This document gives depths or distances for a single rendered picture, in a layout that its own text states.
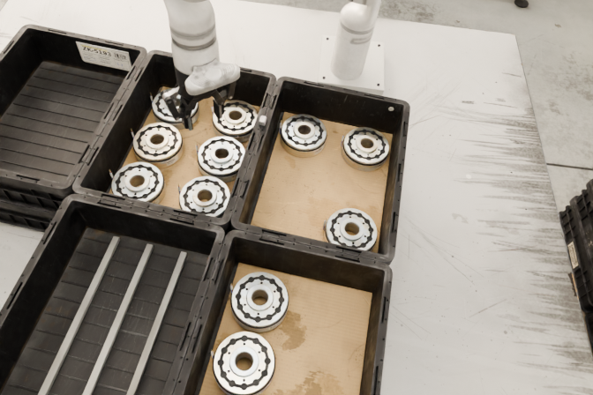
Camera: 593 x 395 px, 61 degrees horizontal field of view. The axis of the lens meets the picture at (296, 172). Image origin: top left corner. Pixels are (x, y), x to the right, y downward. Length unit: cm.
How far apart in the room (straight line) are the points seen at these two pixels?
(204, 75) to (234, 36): 79
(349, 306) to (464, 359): 29
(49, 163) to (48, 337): 38
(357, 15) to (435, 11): 178
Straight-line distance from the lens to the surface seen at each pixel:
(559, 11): 341
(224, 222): 92
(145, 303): 98
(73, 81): 133
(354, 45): 134
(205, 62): 82
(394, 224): 96
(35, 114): 129
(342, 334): 95
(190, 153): 113
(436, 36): 172
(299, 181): 109
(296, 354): 93
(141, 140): 113
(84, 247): 105
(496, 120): 152
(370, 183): 111
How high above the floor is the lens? 173
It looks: 55 degrees down
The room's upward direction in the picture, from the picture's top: 8 degrees clockwise
